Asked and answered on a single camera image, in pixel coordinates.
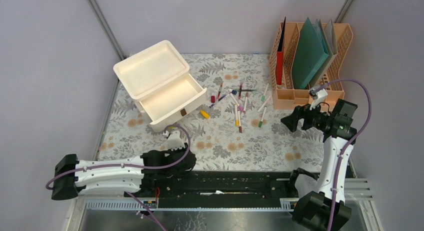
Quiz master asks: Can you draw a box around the floral desk mat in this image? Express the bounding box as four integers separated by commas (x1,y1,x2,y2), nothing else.
96,54,324,172

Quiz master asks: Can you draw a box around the yellow capped white marker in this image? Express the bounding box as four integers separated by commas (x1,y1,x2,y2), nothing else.
234,104,239,127

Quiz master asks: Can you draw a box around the green clear pen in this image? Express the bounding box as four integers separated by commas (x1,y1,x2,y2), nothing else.
238,89,257,92

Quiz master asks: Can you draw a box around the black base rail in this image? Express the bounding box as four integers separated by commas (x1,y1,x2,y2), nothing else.
91,168,359,201

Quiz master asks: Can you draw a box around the pink clear pen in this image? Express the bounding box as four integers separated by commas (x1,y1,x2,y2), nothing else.
238,81,243,100

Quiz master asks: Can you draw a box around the yellow ink bottle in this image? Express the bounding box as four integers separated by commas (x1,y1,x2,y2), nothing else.
200,110,210,119

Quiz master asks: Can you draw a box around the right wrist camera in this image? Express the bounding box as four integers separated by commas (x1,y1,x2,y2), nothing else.
309,86,328,110

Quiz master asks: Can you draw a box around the red file folder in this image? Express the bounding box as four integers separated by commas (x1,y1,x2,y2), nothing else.
275,17,286,87

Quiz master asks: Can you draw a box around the purple clear pen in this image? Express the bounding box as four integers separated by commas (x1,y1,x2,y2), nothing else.
209,94,227,108

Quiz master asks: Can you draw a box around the beige file folder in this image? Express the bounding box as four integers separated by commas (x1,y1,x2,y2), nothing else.
309,19,338,87

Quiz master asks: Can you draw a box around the dark red capped white marker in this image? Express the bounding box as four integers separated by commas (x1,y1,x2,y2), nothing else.
237,110,243,133

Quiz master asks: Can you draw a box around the light green capped marker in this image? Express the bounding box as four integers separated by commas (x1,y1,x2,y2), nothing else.
261,83,269,102

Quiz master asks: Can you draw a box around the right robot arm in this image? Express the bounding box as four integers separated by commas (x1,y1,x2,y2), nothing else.
280,99,358,231

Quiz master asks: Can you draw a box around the cream drawer unit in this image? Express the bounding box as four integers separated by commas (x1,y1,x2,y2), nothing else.
113,40,208,132

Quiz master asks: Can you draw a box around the teal file folder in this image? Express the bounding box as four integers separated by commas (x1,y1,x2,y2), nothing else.
291,18,324,90

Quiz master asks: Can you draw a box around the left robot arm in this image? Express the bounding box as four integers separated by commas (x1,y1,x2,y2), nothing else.
45,147,197,201

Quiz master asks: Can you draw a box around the peach plastic file organizer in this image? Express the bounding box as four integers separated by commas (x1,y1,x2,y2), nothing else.
269,19,353,110

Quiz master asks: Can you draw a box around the orange clear pen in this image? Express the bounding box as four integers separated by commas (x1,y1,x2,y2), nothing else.
216,82,223,102

